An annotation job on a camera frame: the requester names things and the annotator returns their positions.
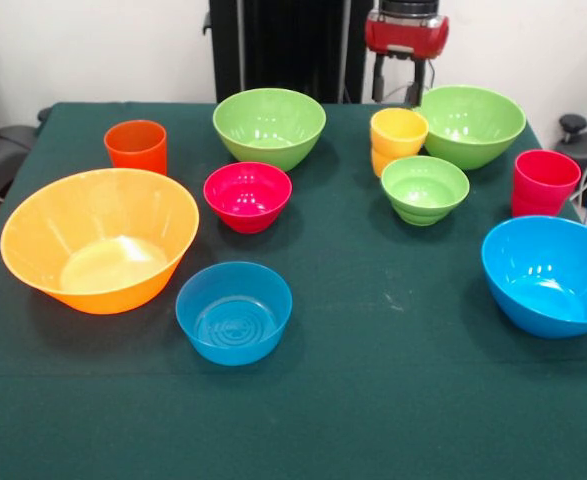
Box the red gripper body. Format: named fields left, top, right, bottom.
left=364, top=14, right=450, bottom=60

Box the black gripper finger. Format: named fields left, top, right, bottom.
left=371, top=53, right=387, bottom=100
left=405, top=58, right=428, bottom=107

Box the yellow plastic cup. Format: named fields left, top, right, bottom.
left=370, top=107, right=430, bottom=179

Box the large green plastic bowl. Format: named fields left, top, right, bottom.
left=419, top=84, right=528, bottom=171
left=212, top=87, right=327, bottom=173

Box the small green plastic bowl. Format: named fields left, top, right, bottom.
left=380, top=154, right=471, bottom=227

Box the black round knob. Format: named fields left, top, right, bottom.
left=558, top=113, right=587, bottom=145

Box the red plastic cup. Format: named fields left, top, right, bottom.
left=510, top=149, right=583, bottom=219

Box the small pink plastic bowl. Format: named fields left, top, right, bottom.
left=202, top=161, right=293, bottom=235

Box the large blue plastic bowl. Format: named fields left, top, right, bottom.
left=481, top=215, right=587, bottom=340

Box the orange plastic cup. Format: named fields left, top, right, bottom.
left=103, top=119, right=168, bottom=177

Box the small blue plastic bowl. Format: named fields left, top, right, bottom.
left=175, top=261, right=293, bottom=367

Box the dark green table cloth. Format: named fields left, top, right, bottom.
left=0, top=101, right=587, bottom=480

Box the large orange plastic bowl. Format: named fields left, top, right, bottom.
left=0, top=167, right=200, bottom=315

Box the black chair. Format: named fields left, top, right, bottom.
left=0, top=64, right=39, bottom=201

